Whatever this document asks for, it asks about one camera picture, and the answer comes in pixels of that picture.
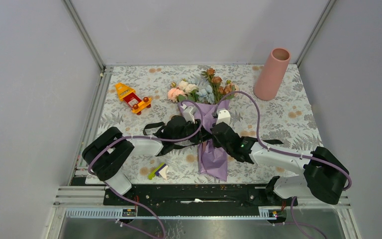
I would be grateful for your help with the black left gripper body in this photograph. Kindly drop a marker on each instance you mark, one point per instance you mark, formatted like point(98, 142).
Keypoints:
point(190, 129)

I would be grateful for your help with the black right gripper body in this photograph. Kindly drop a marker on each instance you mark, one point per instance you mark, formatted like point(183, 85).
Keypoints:
point(216, 143)

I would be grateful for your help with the black ribbon with gold letters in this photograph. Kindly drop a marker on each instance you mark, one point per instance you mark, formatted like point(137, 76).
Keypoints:
point(206, 135)

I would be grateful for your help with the purple paper flower bouquet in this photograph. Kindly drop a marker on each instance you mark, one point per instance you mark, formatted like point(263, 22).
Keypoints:
point(211, 94)

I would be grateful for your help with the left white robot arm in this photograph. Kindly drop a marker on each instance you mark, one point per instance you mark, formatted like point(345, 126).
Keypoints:
point(106, 154)

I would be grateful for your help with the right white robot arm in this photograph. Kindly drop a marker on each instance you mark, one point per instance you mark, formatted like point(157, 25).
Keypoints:
point(318, 173)

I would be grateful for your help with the pink cylindrical vase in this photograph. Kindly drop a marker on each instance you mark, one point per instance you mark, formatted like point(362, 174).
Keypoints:
point(272, 74)

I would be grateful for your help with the green purple white toy block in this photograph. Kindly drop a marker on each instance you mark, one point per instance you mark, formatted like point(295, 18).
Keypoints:
point(160, 171)

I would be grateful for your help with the floral patterned table mat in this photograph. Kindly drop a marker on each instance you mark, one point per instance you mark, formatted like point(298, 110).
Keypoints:
point(288, 117)

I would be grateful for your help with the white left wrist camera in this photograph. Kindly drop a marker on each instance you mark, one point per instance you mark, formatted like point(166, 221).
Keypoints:
point(188, 112)

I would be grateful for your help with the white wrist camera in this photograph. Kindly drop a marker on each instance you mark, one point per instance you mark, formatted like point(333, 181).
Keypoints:
point(222, 116)
point(188, 112)

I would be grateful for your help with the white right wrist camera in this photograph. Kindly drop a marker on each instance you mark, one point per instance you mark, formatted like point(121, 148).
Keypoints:
point(222, 116)

